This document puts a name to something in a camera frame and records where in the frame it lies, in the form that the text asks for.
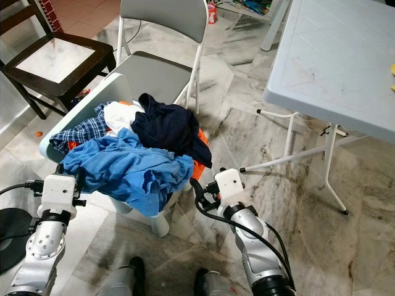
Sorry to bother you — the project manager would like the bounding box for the blue cloth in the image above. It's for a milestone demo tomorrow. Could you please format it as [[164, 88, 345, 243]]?
[[62, 128, 195, 216]]

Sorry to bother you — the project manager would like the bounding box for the dark navy cloth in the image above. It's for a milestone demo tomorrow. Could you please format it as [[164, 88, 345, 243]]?
[[131, 94, 214, 169]]

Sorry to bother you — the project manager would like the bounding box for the blue plaid shirt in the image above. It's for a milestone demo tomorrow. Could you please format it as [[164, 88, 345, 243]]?
[[49, 102, 109, 155]]

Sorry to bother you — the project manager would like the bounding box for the black round stand base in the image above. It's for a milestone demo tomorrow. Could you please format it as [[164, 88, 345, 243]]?
[[0, 208, 31, 275]]

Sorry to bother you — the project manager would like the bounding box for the robot right leg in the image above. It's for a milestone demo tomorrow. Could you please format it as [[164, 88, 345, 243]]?
[[194, 267, 241, 296]]

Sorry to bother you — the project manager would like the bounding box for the white garment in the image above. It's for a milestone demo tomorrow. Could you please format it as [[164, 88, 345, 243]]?
[[104, 101, 146, 136]]

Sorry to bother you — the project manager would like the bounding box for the pale plastic laundry basket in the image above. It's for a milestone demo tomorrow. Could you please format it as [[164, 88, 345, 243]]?
[[39, 73, 170, 238]]

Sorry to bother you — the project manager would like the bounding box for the dark wooden chair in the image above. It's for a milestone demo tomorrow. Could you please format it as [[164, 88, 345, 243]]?
[[0, 0, 117, 120]]

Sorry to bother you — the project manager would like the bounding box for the red snack packet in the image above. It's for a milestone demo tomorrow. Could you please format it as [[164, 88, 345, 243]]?
[[207, 2, 218, 24]]

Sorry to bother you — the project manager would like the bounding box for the red white patterned panel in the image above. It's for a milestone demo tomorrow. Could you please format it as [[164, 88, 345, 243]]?
[[46, 0, 64, 33]]

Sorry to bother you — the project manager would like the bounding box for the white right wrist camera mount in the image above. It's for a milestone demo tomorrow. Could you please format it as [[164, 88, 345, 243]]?
[[215, 168, 247, 207]]

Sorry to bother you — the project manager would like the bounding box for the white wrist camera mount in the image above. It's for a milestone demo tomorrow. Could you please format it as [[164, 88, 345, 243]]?
[[215, 168, 247, 207], [42, 174, 78, 213]]

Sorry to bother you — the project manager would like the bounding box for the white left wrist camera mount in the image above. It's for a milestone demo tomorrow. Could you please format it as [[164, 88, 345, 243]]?
[[42, 174, 78, 213]]

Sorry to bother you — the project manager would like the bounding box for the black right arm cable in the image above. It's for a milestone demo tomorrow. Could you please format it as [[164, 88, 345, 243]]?
[[197, 197, 294, 284]]

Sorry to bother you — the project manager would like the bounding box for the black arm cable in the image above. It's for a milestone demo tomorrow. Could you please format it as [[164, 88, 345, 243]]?
[[0, 181, 45, 198], [197, 197, 294, 284]]

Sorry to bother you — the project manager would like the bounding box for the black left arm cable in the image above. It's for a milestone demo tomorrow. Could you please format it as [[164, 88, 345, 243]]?
[[0, 181, 45, 198]]

